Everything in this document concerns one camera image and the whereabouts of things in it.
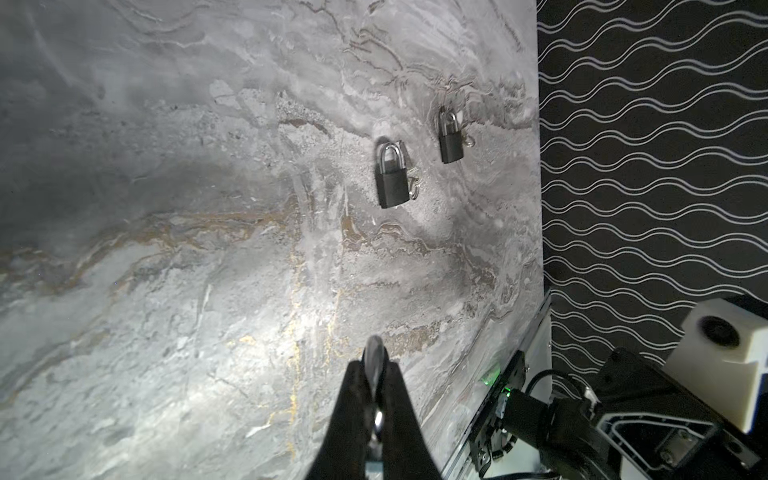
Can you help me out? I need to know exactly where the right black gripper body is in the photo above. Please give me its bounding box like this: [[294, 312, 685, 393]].
[[593, 348, 762, 479]]

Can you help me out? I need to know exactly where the blue padlock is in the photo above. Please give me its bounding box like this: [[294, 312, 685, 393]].
[[362, 335, 389, 475]]

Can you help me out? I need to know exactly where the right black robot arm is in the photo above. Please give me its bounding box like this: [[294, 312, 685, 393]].
[[502, 349, 767, 479]]

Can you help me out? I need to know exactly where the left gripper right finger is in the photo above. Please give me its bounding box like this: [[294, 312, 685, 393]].
[[380, 361, 441, 480]]

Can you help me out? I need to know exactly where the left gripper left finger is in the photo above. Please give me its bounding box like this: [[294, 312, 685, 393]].
[[305, 360, 374, 479]]

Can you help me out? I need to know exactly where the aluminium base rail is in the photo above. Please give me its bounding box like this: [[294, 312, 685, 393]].
[[441, 289, 551, 479]]

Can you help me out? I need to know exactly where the black padlock with key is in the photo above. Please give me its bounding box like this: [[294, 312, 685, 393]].
[[375, 141, 421, 209]]

